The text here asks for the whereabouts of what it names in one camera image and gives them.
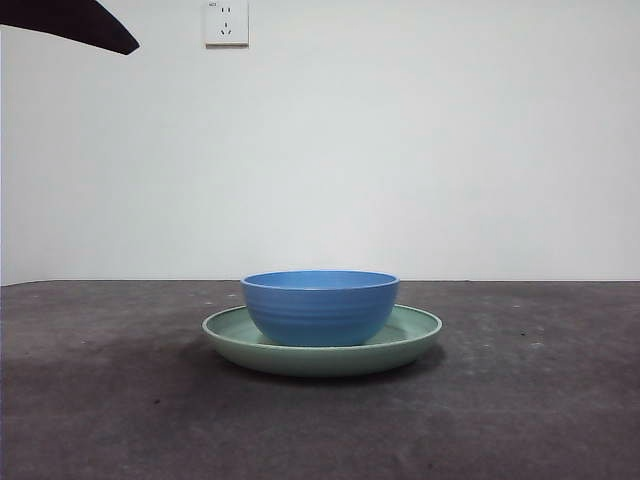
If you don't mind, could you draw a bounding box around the green round plate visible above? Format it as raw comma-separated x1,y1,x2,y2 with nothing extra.
202,303,444,379

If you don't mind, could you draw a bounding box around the white wall power socket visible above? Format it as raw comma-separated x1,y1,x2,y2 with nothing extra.
204,0,250,50

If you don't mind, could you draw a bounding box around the blue ribbed bowl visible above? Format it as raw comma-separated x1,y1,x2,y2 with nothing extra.
240,270,401,347

